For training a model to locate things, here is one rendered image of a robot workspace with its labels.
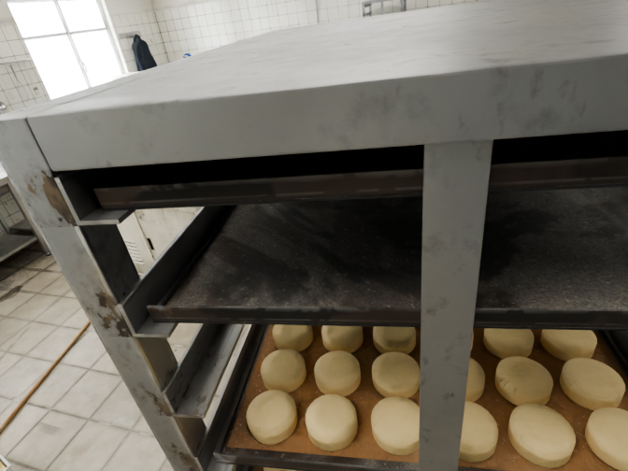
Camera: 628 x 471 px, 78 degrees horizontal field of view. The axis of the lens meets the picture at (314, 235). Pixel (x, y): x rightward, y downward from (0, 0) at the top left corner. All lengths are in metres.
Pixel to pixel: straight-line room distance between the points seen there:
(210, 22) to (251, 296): 6.81
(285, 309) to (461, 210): 0.12
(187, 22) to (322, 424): 7.05
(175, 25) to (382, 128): 7.24
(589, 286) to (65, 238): 0.33
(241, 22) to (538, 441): 6.63
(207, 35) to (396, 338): 6.79
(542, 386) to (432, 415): 0.16
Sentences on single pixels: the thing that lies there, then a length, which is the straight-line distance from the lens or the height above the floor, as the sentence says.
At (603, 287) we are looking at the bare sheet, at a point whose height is 1.67.
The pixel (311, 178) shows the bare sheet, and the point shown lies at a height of 1.77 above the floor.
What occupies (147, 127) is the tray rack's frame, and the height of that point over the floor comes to 1.81.
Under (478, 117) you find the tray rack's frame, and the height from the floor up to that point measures 1.80.
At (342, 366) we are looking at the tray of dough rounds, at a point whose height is 1.51.
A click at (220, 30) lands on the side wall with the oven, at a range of 6.97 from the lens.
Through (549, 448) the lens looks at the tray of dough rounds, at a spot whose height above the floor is 1.51.
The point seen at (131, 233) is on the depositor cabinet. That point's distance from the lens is 3.31.
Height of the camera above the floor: 1.85
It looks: 30 degrees down
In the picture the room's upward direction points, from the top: 8 degrees counter-clockwise
